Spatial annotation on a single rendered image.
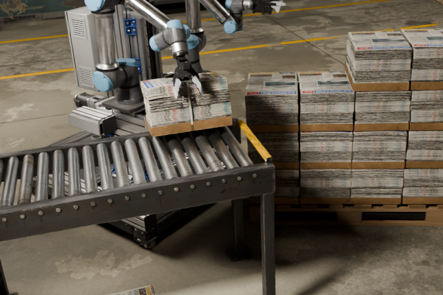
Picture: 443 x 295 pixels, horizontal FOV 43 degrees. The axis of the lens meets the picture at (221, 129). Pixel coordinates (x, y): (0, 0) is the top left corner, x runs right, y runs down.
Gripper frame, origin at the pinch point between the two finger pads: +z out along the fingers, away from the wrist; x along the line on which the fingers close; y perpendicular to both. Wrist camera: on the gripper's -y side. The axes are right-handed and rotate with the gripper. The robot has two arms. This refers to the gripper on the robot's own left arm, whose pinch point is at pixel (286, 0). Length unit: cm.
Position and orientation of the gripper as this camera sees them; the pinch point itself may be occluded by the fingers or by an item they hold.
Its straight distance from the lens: 331.9
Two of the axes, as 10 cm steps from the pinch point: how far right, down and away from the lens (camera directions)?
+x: -2.2, 5.3, -8.2
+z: 9.7, 0.5, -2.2
